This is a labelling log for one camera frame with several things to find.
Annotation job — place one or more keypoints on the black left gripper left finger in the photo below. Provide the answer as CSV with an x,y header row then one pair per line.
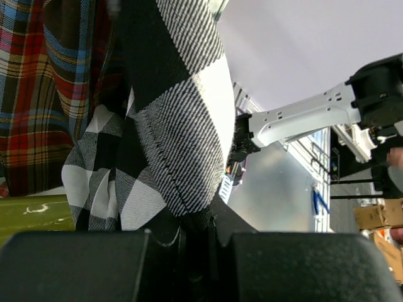
x,y
99,266

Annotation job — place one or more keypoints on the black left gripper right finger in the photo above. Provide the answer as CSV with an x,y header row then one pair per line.
x,y
273,266

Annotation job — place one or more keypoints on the black white checkered shirt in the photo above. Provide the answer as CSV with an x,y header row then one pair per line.
x,y
170,150

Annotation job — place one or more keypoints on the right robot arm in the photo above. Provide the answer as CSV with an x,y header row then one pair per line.
x,y
369,102

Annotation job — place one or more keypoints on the red plaid shirt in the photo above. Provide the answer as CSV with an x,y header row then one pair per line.
x,y
59,61

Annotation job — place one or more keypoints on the olive green plastic basket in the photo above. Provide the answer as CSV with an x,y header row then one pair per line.
x,y
37,213

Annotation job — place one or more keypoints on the blue pliers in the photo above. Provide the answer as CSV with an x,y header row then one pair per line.
x,y
318,200

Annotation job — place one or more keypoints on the cardboard boxes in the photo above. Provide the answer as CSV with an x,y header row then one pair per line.
x,y
382,224

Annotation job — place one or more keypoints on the white slotted cable duct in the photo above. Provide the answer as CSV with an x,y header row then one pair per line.
x,y
226,187

